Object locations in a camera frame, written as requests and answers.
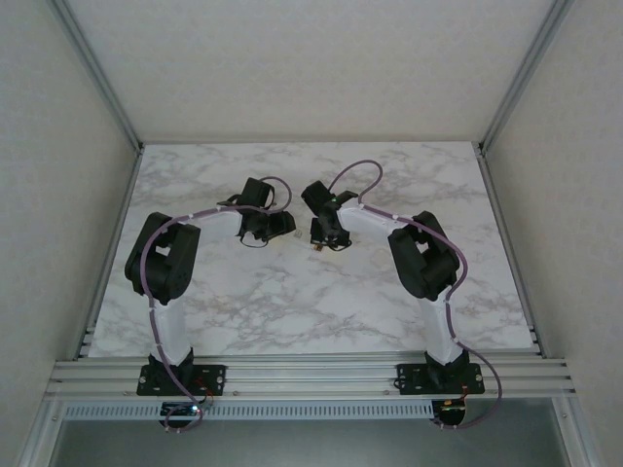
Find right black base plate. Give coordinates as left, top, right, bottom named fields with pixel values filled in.
left=396, top=362, right=486, bottom=396

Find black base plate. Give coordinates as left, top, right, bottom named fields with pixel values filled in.
left=136, top=363, right=228, bottom=398
left=396, top=362, right=486, bottom=396

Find grey slotted cable duct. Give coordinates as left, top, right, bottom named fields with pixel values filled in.
left=62, top=401, right=435, bottom=420

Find aluminium lower frame bar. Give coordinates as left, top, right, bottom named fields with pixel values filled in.
left=552, top=396, right=607, bottom=467
left=14, top=398, right=67, bottom=467

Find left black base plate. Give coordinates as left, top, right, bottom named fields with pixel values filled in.
left=136, top=363, right=228, bottom=398

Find aluminium frame post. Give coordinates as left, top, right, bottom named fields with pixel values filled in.
left=46, top=0, right=145, bottom=155
left=476, top=0, right=578, bottom=157

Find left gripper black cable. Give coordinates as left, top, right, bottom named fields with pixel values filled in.
left=239, top=233, right=272, bottom=251

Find right controller board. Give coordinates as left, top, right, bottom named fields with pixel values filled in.
left=434, top=397, right=469, bottom=425

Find left controller board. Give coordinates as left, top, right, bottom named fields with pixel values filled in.
left=161, top=401, right=204, bottom=417

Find aluminium mounting rail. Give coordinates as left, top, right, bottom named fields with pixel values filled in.
left=48, top=357, right=576, bottom=403

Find controller board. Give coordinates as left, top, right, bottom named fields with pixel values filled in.
left=161, top=401, right=204, bottom=417
left=434, top=397, right=469, bottom=425

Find aluminium side rail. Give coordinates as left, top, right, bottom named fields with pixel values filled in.
left=475, top=143, right=547, bottom=360
left=72, top=143, right=145, bottom=361

